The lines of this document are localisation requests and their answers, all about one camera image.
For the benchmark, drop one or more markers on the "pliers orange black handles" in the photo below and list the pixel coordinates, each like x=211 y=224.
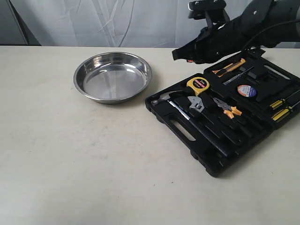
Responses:
x=232 y=112

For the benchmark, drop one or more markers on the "yellow black screwdriver lower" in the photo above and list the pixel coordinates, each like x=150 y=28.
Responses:
x=280 y=115

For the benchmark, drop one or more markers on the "black plastic tool case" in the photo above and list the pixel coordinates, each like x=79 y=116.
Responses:
x=271 y=83

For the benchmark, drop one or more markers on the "round stainless steel pan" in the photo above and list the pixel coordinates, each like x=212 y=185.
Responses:
x=112 y=77

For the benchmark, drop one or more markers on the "small tester screwdriver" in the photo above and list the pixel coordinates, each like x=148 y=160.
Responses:
x=237 y=76

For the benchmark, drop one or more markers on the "yellow black screwdriver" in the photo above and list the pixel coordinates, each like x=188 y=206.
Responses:
x=280 y=115
x=281 y=101

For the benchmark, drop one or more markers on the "orange black utility knife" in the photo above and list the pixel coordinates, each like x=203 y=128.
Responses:
x=229 y=68

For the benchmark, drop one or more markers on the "claw hammer black handle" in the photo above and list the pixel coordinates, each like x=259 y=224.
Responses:
x=185 y=114

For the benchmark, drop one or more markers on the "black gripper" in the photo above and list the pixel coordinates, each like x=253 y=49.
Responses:
x=219 y=38

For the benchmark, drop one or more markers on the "yellow black screwdriver upper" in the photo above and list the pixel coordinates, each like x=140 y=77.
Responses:
x=281 y=101

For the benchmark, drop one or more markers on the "white wrinkled backdrop cloth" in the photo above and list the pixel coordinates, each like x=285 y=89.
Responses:
x=109 y=23

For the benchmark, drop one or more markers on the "adjustable wrench black handle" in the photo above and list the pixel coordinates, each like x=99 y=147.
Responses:
x=214 y=129

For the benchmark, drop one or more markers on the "electrical tape roll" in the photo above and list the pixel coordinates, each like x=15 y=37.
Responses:
x=246 y=91

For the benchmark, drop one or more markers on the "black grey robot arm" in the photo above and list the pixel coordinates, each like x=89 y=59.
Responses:
x=262 y=23

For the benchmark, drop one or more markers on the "yellow tape measure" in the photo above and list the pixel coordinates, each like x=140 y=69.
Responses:
x=198 y=85

